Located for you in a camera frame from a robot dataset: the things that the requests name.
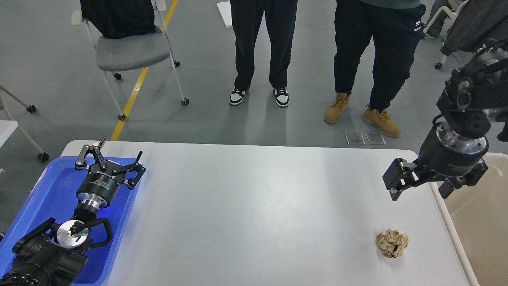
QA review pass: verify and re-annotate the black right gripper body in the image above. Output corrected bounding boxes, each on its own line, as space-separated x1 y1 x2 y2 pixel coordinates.
415 122 489 182

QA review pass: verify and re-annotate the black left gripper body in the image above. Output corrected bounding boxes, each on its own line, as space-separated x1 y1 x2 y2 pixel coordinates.
76 159 127 208

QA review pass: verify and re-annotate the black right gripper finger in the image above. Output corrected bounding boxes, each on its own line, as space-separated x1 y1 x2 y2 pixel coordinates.
438 159 488 199
383 158 429 201

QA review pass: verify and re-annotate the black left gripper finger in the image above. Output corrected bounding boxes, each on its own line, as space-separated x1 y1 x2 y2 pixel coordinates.
75 136 108 171
112 151 146 190

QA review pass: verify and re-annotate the brown paper ball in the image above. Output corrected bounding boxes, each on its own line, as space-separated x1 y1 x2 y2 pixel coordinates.
376 229 409 258

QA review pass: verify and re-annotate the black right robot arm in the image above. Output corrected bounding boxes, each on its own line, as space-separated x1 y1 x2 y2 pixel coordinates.
383 38 507 201

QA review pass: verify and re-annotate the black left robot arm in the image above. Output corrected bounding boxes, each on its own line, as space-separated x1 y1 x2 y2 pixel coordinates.
1 137 146 286

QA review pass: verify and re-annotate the beige plastic bin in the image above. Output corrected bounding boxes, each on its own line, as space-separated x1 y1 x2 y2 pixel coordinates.
430 153 508 286

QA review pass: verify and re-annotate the blue plastic tray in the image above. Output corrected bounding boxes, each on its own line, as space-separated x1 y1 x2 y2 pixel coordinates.
0 156 139 286

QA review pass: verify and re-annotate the right clear floor plate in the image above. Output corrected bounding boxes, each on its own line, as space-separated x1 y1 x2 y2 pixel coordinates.
365 131 386 145

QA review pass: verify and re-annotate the clear floor plate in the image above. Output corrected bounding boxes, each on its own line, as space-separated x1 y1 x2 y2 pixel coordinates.
344 131 365 145
365 131 386 145

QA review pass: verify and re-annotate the left clear floor plate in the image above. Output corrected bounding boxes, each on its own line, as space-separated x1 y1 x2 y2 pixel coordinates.
344 131 365 145

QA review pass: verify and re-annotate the white side table with castors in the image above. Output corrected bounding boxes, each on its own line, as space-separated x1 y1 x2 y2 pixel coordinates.
0 86 50 162

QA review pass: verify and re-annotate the chair with grey jacket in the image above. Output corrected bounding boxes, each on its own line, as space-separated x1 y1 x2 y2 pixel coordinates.
423 0 508 70

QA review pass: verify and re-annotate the person in tan boots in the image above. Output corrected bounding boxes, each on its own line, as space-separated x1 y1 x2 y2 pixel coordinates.
323 0 426 138

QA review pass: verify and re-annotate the black jacket on chair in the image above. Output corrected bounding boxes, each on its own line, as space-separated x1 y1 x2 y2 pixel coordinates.
80 0 156 39

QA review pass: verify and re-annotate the white board on floor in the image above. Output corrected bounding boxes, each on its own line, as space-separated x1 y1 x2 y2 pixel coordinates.
216 1 233 28

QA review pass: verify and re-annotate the person in black-white sneakers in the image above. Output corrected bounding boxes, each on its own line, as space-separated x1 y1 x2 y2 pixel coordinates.
229 0 298 108

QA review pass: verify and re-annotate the grey chair with white frame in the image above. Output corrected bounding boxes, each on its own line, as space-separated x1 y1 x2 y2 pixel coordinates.
71 0 180 121

